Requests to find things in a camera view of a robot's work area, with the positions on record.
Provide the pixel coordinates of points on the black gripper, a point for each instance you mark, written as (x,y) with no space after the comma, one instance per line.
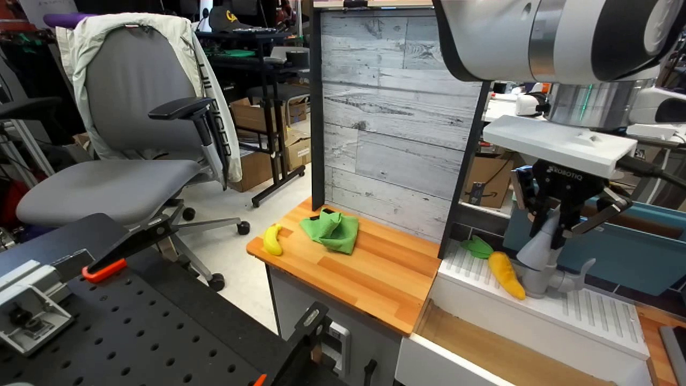
(568,186)

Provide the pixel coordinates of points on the grey tap with nozzle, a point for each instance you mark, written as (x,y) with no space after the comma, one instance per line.
(538,261)

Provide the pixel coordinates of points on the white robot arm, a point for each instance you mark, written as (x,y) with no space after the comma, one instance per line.
(501,35)

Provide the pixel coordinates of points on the brown cardboard box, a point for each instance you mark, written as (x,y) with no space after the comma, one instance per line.
(487,181)

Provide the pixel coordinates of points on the green toy leaf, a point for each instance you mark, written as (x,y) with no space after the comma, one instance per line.
(476,248)

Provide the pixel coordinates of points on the teal storage bin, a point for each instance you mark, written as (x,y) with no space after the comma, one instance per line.
(630,259)

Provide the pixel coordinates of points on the white sink unit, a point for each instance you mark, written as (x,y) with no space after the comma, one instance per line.
(544,323)

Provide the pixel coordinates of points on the grey wood-look back panel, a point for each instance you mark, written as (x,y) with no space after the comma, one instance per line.
(386,143)

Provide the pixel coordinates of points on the wooden countertop cabinet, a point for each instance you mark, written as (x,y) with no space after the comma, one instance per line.
(357,275)

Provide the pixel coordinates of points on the green crumpled cloth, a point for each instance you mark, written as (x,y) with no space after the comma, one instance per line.
(335,231)

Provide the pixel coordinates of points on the cardboard box stack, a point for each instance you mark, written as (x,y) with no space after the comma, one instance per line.
(292,137)

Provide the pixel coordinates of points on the yellow toy banana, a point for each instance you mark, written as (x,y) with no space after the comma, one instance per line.
(274,241)

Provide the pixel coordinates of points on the black cap with yellow logo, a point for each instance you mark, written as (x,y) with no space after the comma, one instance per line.
(228,19)

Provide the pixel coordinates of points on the grey office chair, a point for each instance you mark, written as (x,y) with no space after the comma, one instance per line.
(120,184)

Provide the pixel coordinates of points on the black perforated table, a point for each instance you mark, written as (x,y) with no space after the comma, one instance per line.
(130,335)

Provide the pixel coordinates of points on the beige jacket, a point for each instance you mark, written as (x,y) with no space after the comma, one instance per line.
(79,43)

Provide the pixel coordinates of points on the black clamp bracket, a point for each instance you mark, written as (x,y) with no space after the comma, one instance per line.
(318,350)

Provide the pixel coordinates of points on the silver metal bracket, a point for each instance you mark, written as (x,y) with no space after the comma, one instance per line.
(28,323)

